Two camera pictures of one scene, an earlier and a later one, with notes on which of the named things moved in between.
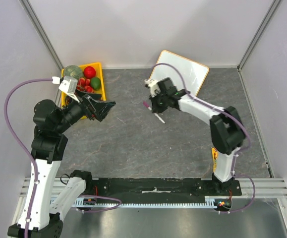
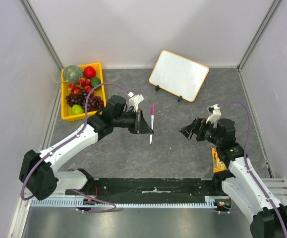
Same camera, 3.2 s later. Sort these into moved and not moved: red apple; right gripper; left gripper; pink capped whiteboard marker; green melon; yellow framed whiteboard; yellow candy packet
Moved: pink capped whiteboard marker; left gripper; right gripper
Not moved: yellow framed whiteboard; green melon; red apple; yellow candy packet
